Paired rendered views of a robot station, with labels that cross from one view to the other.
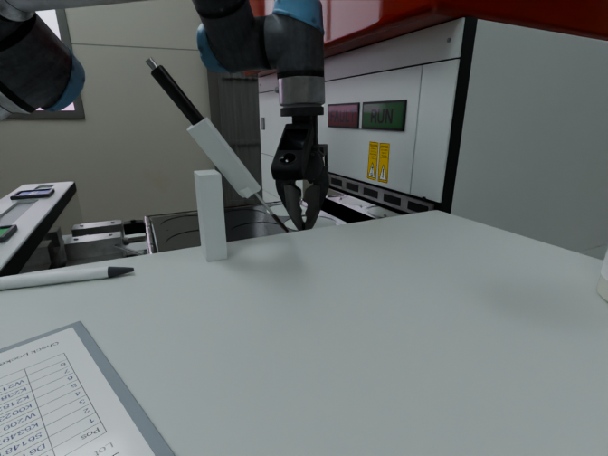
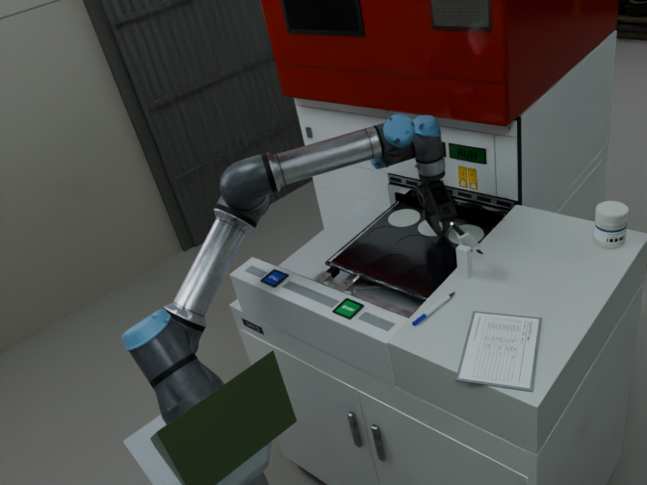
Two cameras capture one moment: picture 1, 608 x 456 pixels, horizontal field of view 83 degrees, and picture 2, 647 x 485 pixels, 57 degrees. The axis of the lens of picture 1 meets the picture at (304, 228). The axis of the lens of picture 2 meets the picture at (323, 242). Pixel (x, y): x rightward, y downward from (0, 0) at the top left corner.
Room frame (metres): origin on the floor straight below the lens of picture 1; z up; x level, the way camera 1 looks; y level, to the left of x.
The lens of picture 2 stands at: (-0.69, 0.71, 1.91)
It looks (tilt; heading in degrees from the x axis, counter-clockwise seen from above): 33 degrees down; 344
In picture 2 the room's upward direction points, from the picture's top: 13 degrees counter-clockwise
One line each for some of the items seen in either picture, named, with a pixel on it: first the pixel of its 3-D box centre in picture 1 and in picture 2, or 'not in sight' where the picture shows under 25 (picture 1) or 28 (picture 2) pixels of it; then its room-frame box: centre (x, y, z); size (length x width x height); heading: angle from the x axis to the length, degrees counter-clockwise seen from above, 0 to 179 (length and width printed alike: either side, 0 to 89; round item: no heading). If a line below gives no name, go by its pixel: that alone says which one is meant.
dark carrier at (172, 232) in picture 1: (258, 232); (413, 245); (0.60, 0.08, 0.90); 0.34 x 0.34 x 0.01; 26
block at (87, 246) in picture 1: (95, 244); (341, 292); (0.53, 0.35, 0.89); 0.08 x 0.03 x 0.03; 116
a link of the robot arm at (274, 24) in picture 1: (297, 40); (425, 139); (0.60, 0.01, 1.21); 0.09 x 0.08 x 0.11; 80
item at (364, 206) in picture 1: (350, 216); (447, 209); (0.70, -0.10, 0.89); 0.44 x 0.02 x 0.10; 26
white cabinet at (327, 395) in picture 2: not in sight; (432, 394); (0.48, 0.14, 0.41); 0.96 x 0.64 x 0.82; 26
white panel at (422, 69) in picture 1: (318, 149); (398, 162); (0.87, -0.03, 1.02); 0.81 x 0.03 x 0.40; 26
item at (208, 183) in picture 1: (225, 189); (467, 249); (0.33, 0.08, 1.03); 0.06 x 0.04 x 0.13; 116
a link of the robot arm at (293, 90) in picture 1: (299, 94); (429, 165); (0.59, 0.01, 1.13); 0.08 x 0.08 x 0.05
